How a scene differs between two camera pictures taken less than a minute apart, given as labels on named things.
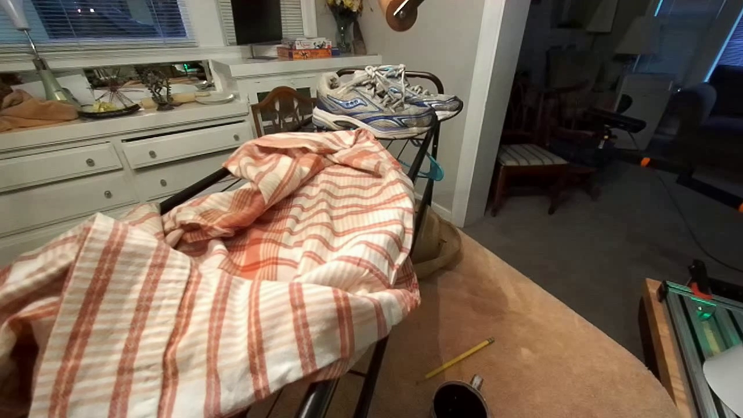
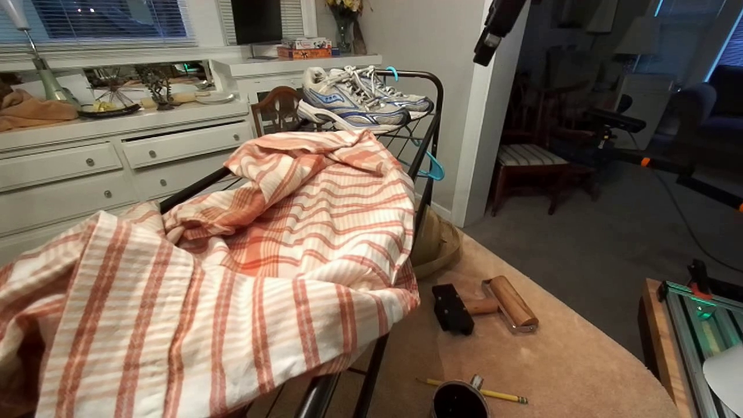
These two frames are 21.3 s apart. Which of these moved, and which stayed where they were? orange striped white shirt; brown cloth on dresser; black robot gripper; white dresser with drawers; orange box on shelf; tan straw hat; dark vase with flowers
Moved: black robot gripper
Stayed: orange box on shelf; orange striped white shirt; white dresser with drawers; tan straw hat; brown cloth on dresser; dark vase with flowers
